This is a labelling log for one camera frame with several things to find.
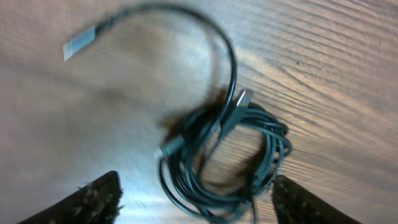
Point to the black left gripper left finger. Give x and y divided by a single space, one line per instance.
95 203

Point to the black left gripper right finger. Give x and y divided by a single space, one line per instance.
293 204

